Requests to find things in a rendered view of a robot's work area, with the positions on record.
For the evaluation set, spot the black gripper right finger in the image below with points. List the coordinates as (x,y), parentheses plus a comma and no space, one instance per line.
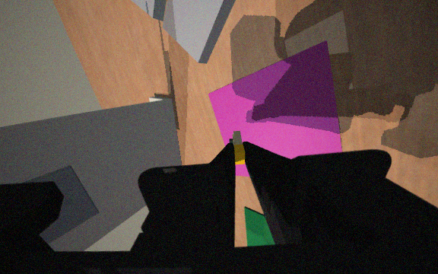
(281,184)

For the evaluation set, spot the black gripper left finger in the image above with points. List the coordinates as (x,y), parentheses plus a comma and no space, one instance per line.
(213,182)

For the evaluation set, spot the magenta square zone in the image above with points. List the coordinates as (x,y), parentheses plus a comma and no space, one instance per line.
(288,108)

